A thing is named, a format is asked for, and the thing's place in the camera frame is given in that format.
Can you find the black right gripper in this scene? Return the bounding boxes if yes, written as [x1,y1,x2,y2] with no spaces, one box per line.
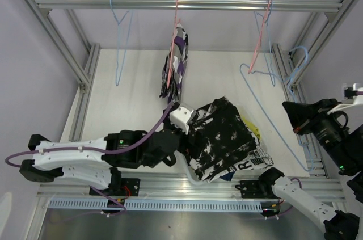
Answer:
[281,97,357,172]

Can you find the black white patterned trousers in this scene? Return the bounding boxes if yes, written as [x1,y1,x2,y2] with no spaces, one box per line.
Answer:
[185,96,257,182]

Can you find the yellow trousers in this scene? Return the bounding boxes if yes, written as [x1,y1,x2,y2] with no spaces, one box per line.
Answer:
[242,117,260,141]

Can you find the newsprint patterned trousers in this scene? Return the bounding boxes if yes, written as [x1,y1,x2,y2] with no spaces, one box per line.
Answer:
[226,145,274,178]

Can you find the blue hanger with black trousers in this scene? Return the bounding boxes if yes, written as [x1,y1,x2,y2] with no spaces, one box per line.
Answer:
[239,45,315,172]

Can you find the blue hanger with navy trousers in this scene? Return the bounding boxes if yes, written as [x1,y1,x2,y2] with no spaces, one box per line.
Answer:
[254,0,276,87]

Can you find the pink hanger with newsprint trousers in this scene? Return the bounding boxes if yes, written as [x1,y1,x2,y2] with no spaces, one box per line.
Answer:
[248,0,273,74]

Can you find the light blue wire hanger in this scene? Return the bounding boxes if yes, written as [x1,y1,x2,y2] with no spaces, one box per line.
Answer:
[109,0,134,87]

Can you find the navy blue denim trousers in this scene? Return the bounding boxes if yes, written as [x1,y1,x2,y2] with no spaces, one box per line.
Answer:
[220,172,235,182]

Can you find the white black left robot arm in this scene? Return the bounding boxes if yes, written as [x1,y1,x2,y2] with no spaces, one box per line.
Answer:
[19,125,188,195]

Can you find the pink hanger with camouflage trousers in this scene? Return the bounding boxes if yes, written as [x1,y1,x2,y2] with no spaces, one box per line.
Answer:
[167,0,179,88]

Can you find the purple camouflage trousers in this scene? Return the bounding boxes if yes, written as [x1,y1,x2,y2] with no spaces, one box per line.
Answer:
[159,23,189,104]

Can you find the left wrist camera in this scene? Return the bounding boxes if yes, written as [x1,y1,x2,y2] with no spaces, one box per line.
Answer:
[169,103,196,134]

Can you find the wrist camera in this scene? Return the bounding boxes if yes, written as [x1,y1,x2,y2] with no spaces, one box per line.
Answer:
[169,103,196,134]
[328,83,362,114]

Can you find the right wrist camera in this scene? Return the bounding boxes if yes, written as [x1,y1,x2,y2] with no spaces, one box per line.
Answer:
[328,83,362,114]

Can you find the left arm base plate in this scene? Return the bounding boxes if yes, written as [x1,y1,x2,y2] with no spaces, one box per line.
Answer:
[99,178,140,197]

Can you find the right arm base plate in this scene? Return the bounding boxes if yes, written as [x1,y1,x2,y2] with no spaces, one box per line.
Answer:
[234,180,266,199]

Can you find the slotted cable duct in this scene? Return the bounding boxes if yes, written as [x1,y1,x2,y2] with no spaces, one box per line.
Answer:
[48,198,263,213]

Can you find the aluminium frame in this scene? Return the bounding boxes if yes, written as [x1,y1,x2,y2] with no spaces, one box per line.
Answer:
[0,0,363,240]

